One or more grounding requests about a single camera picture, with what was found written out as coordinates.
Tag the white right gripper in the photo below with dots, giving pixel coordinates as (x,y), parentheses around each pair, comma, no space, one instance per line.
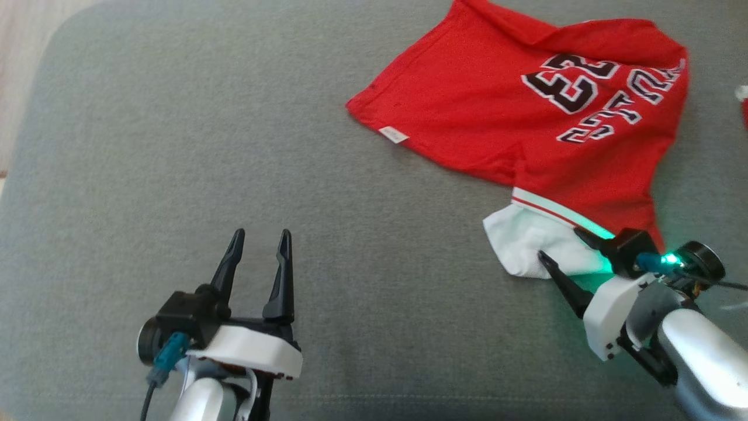
(610,316)

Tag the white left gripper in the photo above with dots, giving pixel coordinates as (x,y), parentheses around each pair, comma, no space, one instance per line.
(257,348)

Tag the red number 23 jersey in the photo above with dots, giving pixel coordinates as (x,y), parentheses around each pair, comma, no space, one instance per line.
(497,105)

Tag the red white-trimmed garment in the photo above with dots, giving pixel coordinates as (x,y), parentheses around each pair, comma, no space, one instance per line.
(744,114)

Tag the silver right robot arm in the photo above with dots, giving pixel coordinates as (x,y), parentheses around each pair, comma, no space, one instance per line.
(695,345)

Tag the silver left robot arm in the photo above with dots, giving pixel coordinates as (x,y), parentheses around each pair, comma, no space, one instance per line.
(201,403)

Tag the grey sofa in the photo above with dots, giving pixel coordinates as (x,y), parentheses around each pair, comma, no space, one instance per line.
(292,146)

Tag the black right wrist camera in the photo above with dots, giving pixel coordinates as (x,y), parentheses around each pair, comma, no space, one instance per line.
(628,248)

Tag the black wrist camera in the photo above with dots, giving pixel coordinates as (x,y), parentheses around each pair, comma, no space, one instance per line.
(187,316)
(628,248)

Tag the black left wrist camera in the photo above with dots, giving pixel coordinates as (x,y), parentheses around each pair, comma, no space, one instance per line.
(187,316)

